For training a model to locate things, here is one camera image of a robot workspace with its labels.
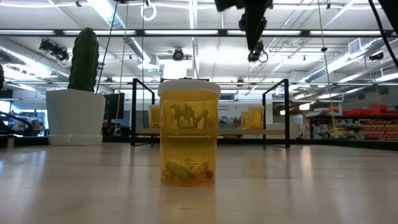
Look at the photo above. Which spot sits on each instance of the white plant pot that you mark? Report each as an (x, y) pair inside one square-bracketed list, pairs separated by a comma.
[(76, 115)]

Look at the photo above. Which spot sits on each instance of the wooden shelf black metal frame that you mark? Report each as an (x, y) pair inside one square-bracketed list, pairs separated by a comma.
[(242, 132)]

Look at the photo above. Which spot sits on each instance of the black ceiling device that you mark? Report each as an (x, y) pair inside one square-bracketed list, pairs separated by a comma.
[(376, 56)]

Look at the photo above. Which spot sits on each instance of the black round overhead camera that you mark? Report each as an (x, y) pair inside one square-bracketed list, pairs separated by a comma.
[(178, 54)]

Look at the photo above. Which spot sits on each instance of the storage rack with bins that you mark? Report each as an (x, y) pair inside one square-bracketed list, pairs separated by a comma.
[(329, 129)]

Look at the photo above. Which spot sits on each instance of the red storage bin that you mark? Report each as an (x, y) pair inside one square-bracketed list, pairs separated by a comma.
[(379, 107), (357, 112)]

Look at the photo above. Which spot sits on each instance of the black overhead rig beam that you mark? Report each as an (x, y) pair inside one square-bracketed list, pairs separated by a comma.
[(140, 32)]

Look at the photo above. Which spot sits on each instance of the black background monitor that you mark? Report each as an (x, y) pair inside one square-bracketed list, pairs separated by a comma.
[(113, 107)]

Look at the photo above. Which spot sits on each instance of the green cactus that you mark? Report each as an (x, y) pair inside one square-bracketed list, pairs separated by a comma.
[(84, 59)]

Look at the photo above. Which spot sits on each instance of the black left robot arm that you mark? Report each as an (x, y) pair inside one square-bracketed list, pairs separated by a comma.
[(1, 77)]

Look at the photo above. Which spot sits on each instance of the silver ventilation duct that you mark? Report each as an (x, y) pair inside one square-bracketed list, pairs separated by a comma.
[(317, 75)]

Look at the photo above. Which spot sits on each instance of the black ceiling camera cluster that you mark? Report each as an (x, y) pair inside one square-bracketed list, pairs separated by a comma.
[(54, 49)]

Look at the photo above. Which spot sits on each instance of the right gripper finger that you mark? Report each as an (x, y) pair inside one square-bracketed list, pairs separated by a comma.
[(255, 25)]

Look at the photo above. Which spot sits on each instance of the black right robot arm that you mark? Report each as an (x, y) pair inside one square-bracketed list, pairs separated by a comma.
[(391, 12)]

